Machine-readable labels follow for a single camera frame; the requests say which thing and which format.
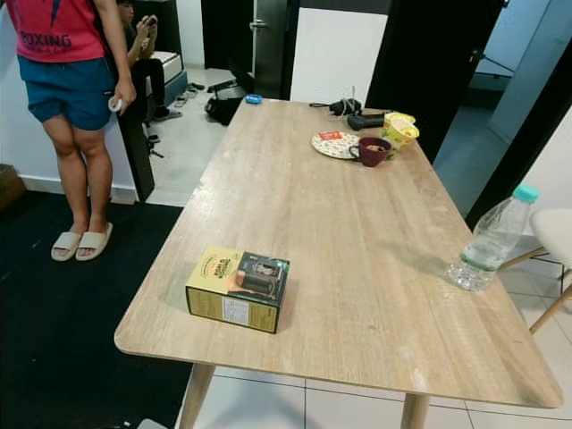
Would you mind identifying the person left hand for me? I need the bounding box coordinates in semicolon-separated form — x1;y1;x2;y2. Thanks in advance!
105;76;137;115

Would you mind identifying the black yellow coffee box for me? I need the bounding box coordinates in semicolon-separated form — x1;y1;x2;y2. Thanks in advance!
185;246;292;335

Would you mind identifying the seated person in black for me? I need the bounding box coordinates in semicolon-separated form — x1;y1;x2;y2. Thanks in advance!
118;0;175;122

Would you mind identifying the person in red shirt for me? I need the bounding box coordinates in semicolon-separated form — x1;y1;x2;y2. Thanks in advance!
4;0;137;262

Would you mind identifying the black panel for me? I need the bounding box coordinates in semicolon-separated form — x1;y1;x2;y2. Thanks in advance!
116;63;157;204

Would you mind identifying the black bag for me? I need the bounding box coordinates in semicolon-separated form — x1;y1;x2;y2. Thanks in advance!
204;80;247;126

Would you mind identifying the cardboard box with dark items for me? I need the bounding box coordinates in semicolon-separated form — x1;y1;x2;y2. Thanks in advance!
0;163;28;211

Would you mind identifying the beige slipper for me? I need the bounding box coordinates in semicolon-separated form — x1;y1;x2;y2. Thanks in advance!
50;231;84;263
75;222;114;262

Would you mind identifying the patterned round plate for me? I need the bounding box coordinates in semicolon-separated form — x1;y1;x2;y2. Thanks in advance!
311;130;364;162

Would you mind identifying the black handheld device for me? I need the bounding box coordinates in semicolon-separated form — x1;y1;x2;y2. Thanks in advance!
346;112;390;132

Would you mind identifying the maroon mug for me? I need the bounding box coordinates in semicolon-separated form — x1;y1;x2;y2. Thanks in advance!
348;136;394;169

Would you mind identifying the black floor mat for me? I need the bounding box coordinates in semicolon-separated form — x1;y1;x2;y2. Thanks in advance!
0;190;196;429

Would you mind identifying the light wooden table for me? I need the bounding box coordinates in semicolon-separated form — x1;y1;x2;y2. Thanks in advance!
114;98;565;429

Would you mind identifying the yellow noodle cup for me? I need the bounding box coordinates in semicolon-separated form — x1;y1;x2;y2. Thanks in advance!
379;112;421;152

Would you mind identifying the black door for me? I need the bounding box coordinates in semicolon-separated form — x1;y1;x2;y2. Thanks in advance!
366;0;506;166

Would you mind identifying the clear water bottle teal cap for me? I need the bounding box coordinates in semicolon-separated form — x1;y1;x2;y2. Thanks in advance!
446;183;541;292

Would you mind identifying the white plastic chair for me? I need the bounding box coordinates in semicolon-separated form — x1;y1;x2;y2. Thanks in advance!
496;207;572;336

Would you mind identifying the dark grey door with handle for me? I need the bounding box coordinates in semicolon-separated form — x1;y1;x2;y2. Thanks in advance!
250;0;303;101

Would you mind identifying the black cable bundle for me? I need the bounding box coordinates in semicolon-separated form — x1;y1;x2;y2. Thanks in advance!
308;85;364;118

